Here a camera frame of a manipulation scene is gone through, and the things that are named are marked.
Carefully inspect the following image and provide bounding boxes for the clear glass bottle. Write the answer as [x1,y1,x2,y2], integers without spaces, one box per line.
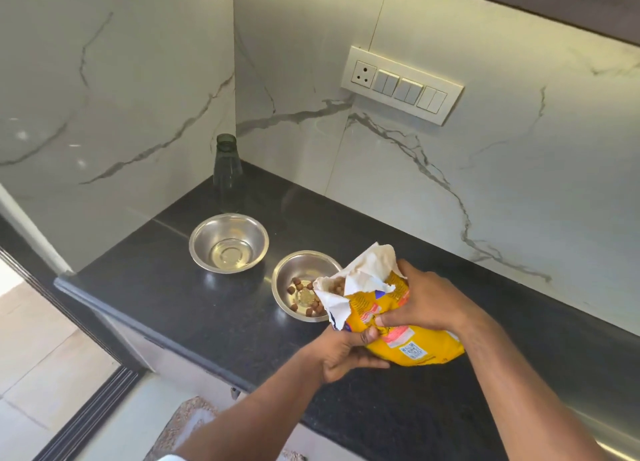
[212,133,247,215]

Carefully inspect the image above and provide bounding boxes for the white wall switch panel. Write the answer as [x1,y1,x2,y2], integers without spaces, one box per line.
[341,45,465,126]

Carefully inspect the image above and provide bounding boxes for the steel sink edge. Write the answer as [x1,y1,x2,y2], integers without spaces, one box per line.
[570,405,640,461]

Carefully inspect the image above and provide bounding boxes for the person's right hand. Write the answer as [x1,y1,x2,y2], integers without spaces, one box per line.
[375,259,473,333]

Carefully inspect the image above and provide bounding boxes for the beige speckled floor mat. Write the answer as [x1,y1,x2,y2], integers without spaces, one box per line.
[144,396,307,461]

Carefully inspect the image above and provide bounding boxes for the dark sliding door track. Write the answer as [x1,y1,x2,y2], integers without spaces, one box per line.
[32,366,147,461]

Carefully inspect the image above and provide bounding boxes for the steel bowl with kibble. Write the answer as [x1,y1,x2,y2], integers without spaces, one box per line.
[271,250,344,323]

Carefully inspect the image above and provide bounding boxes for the person's right forearm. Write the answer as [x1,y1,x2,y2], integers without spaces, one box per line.
[452,307,609,461]

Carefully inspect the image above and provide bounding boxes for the person's left forearm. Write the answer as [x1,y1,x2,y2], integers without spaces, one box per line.
[172,347,332,461]

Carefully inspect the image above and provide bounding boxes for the yellow pet food bag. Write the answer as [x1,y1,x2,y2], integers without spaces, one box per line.
[313,242,466,367]

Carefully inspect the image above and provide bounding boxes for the pile of brown kibble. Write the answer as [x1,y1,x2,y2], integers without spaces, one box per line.
[286,277,327,318]

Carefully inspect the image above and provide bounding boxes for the dark wall cabinet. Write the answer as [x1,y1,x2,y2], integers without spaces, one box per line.
[428,0,640,46]

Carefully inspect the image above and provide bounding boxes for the dark door frame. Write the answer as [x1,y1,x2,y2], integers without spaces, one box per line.
[0,214,147,376]

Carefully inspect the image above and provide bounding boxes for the steel bowl with water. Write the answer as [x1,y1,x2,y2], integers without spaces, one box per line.
[188,213,270,275]

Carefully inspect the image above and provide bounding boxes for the person's left hand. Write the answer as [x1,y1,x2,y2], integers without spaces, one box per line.
[309,325,391,385]

